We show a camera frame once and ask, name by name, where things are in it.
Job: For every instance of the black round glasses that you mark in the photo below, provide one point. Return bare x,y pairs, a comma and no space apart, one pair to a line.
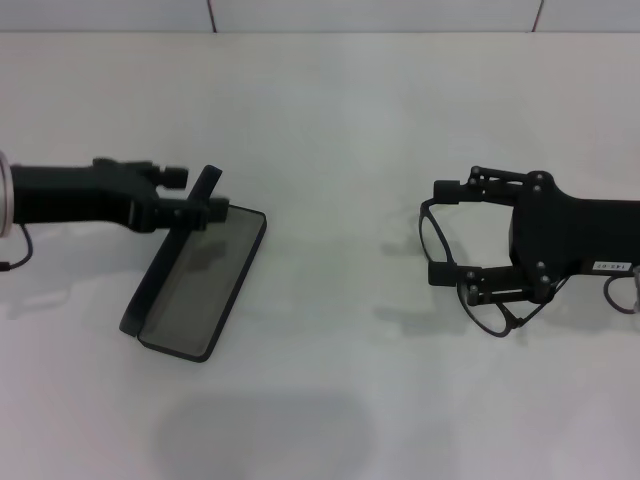
514,321

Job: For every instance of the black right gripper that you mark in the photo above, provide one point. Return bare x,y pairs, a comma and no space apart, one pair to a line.
575,235

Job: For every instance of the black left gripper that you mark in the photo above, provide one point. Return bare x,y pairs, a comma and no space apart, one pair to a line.
75,195

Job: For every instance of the black glasses case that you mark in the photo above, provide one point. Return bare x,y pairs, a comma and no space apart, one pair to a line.
200,300

